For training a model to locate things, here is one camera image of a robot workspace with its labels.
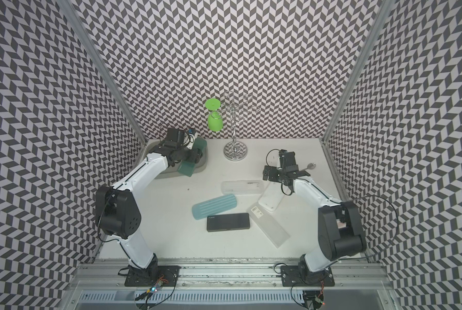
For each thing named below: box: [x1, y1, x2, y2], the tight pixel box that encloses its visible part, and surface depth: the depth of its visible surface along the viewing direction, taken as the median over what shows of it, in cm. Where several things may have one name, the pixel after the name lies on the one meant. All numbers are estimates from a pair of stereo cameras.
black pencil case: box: [206, 212, 251, 232], surface depth 88 cm
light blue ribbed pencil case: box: [191, 193, 238, 221], surface depth 90 cm
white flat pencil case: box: [258, 181, 284, 212], surface depth 93 cm
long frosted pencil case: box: [246, 202, 291, 249], surface depth 88 cm
